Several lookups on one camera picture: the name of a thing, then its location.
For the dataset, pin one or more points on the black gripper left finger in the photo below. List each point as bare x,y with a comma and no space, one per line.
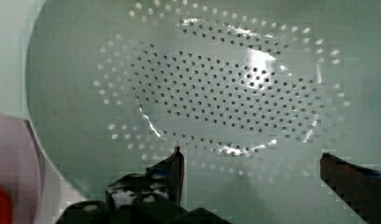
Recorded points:
164,178

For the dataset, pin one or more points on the mint green oval strainer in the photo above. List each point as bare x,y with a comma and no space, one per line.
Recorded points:
252,92

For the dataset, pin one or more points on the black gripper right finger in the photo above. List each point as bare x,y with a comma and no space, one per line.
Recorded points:
357,186

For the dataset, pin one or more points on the red ketchup bottle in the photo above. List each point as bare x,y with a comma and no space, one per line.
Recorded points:
5,208

